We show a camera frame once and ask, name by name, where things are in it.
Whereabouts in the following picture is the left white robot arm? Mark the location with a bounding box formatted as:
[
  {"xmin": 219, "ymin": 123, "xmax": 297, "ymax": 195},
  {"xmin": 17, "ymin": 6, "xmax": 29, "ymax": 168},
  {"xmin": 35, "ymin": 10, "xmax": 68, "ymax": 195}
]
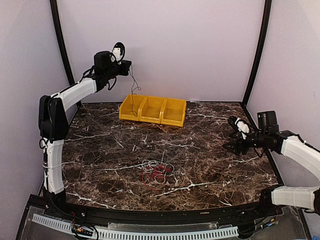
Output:
[{"xmin": 38, "ymin": 60, "xmax": 132, "ymax": 199}]

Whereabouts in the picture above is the right black frame post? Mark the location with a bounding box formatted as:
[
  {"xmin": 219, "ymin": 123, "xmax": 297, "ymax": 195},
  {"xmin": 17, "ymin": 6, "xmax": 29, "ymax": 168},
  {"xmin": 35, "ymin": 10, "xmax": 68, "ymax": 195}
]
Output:
[{"xmin": 242, "ymin": 0, "xmax": 272, "ymax": 108}]

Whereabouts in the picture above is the white wire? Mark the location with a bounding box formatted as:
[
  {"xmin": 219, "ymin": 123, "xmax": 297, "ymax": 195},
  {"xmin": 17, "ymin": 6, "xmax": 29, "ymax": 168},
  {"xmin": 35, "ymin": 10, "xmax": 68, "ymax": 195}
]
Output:
[{"xmin": 141, "ymin": 149, "xmax": 176, "ymax": 185}]

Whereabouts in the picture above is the white slotted cable duct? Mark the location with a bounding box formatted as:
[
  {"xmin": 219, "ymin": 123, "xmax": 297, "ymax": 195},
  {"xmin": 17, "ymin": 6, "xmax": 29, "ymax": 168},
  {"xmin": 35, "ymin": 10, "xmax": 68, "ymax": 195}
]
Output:
[{"xmin": 31, "ymin": 214, "xmax": 239, "ymax": 240}]

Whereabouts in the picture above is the black frame post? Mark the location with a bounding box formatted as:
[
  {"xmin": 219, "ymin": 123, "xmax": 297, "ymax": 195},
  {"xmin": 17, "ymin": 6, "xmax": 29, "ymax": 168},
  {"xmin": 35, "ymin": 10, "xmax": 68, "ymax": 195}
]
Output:
[
  {"xmin": 242, "ymin": 0, "xmax": 272, "ymax": 108},
  {"xmin": 49, "ymin": 0, "xmax": 76, "ymax": 86}
]

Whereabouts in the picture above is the red wire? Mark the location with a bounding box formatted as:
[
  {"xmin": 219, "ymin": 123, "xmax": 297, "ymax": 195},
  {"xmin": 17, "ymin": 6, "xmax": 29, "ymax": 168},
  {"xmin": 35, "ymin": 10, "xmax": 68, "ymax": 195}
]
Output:
[{"xmin": 141, "ymin": 163, "xmax": 175, "ymax": 191}]

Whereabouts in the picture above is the black front rail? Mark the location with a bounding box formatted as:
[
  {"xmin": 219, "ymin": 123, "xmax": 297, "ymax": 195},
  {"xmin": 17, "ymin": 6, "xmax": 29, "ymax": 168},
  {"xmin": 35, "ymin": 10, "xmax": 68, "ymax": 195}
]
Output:
[{"xmin": 65, "ymin": 202, "xmax": 263, "ymax": 225}]

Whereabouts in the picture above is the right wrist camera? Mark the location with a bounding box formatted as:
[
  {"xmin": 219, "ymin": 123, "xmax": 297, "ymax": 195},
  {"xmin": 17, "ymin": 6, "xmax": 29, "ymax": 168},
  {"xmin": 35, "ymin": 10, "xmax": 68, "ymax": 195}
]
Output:
[{"xmin": 257, "ymin": 110, "xmax": 279, "ymax": 133}]

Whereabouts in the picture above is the yellow plastic bin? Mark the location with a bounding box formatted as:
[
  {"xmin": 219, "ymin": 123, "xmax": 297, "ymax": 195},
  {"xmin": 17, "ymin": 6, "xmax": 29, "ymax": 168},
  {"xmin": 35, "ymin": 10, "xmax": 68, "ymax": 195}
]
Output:
[
  {"xmin": 160, "ymin": 98, "xmax": 187, "ymax": 127},
  {"xmin": 139, "ymin": 96, "xmax": 166, "ymax": 124},
  {"xmin": 119, "ymin": 94, "xmax": 146, "ymax": 122}
]

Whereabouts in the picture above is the middle yellow plastic bin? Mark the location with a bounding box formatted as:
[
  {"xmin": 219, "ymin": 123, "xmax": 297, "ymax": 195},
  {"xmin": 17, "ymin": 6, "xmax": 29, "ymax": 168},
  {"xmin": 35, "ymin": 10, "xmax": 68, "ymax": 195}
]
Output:
[{"xmin": 139, "ymin": 96, "xmax": 166, "ymax": 124}]

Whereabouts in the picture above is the right yellow plastic bin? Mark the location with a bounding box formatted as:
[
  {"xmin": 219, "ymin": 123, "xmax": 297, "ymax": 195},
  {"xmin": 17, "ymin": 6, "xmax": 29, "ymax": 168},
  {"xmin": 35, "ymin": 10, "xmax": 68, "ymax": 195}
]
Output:
[{"xmin": 160, "ymin": 98, "xmax": 187, "ymax": 127}]

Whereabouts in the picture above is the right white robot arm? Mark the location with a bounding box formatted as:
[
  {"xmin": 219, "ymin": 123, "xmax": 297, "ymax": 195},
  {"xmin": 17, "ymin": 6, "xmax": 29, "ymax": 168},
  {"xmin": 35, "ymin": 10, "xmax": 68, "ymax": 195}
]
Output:
[{"xmin": 223, "ymin": 110, "xmax": 320, "ymax": 217}]

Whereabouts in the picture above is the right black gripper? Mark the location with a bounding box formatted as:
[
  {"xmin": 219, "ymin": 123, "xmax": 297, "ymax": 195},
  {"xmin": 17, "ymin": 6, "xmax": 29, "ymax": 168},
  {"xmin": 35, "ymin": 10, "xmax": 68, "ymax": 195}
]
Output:
[{"xmin": 223, "ymin": 130, "xmax": 269, "ymax": 156}]

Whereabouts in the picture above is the left yellow plastic bin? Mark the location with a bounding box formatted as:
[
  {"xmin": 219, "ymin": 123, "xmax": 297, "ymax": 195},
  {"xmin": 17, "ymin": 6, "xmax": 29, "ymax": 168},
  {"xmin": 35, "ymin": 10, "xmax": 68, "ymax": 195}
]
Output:
[{"xmin": 119, "ymin": 94, "xmax": 146, "ymax": 122}]

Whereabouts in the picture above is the left black frame post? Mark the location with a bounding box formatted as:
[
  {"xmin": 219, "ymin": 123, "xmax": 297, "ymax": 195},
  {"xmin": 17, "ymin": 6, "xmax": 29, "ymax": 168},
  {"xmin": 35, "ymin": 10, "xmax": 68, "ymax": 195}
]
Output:
[{"xmin": 49, "ymin": 0, "xmax": 76, "ymax": 86}]

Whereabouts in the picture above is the black wire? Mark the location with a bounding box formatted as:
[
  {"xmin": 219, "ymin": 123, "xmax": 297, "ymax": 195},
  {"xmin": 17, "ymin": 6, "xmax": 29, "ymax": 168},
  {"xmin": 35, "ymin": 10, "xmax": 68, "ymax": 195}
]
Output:
[{"xmin": 128, "ymin": 64, "xmax": 142, "ymax": 117}]

